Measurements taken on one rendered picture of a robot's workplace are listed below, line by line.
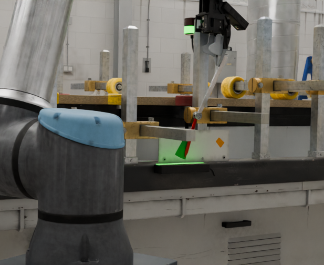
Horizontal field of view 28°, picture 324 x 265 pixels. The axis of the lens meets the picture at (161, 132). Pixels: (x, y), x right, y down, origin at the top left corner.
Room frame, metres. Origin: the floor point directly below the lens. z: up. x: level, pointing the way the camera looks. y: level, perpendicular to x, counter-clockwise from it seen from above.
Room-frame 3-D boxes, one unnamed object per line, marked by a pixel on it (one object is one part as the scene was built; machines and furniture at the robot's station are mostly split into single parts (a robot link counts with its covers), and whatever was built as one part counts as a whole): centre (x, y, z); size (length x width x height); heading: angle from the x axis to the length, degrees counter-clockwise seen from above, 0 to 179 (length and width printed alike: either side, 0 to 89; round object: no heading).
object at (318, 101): (2.32, -0.55, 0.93); 0.03 x 0.03 x 0.48; 30
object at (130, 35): (1.95, 0.10, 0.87); 0.03 x 0.03 x 0.48; 30
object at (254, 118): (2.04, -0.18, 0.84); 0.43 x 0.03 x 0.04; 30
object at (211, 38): (2.02, -0.14, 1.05); 0.06 x 0.03 x 0.09; 121
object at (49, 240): (1.16, 0.14, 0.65); 0.19 x 0.19 x 0.10
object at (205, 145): (2.04, -0.10, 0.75); 0.26 x 0.01 x 0.10; 120
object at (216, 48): (1.99, -0.16, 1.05); 0.06 x 0.03 x 0.09; 121
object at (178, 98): (2.21, -0.08, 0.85); 0.08 x 0.08 x 0.11
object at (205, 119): (2.09, -0.14, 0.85); 0.13 x 0.06 x 0.05; 120
